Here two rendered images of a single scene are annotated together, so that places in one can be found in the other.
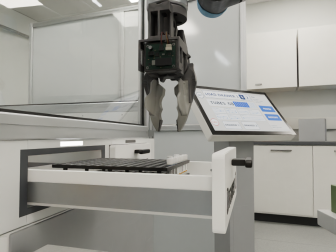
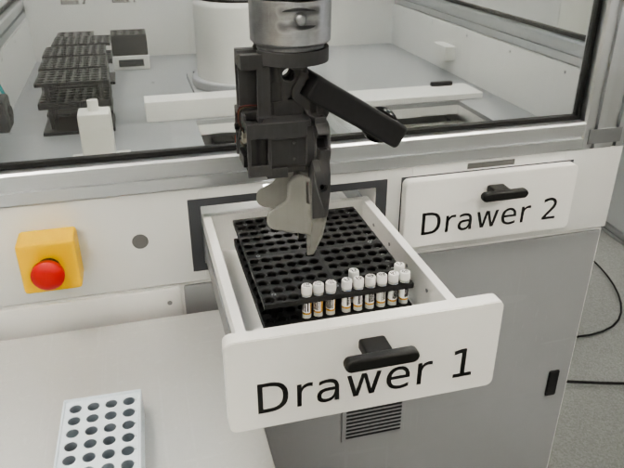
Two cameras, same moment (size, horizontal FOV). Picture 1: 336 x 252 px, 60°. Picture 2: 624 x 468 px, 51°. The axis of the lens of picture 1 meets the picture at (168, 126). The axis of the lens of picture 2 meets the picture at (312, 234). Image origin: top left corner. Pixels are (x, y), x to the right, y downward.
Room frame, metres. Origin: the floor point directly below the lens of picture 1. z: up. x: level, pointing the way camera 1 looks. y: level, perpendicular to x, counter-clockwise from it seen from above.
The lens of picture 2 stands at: (0.21, -0.54, 1.29)
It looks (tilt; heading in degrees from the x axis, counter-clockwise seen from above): 27 degrees down; 59
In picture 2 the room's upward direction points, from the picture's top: straight up
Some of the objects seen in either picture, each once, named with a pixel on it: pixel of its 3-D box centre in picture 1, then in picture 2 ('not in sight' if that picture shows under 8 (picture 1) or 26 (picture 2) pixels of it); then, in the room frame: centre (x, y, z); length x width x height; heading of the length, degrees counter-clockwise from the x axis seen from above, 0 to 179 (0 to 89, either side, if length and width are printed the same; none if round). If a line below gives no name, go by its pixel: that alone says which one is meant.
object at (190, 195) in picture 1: (122, 179); (313, 270); (0.60, 0.09, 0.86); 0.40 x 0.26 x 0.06; 74
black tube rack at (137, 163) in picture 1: (126, 177); (315, 270); (0.59, 0.08, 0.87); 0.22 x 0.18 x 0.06; 74
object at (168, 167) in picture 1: (175, 164); (338, 292); (0.57, -0.01, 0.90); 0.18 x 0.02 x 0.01; 164
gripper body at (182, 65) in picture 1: (165, 44); (283, 109); (0.51, 0.00, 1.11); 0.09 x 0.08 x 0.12; 164
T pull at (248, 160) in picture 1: (242, 162); (377, 351); (0.53, -0.13, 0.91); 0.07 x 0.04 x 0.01; 164
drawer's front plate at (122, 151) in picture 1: (133, 161); (488, 203); (0.93, 0.11, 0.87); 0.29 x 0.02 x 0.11; 164
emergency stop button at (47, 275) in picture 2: not in sight; (48, 273); (0.30, 0.24, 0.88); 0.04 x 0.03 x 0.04; 164
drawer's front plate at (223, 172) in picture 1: (227, 179); (367, 361); (0.54, -0.11, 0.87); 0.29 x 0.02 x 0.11; 164
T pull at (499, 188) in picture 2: (141, 151); (500, 191); (0.92, 0.09, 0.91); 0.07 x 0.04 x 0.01; 164
